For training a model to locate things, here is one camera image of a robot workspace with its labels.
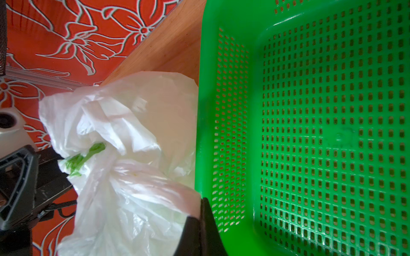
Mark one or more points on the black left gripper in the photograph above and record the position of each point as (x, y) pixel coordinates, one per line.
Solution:
(31, 181)

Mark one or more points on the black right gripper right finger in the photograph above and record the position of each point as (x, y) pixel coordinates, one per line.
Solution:
(210, 240)

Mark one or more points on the white lemon-print plastic bag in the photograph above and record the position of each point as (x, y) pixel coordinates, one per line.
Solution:
(129, 151)

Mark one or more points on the black wire wall basket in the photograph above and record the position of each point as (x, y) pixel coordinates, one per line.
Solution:
(3, 37)

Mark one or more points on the green perforated plastic basket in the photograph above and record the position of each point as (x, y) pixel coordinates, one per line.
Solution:
(303, 136)

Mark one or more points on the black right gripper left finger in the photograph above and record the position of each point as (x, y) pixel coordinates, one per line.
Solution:
(189, 244)

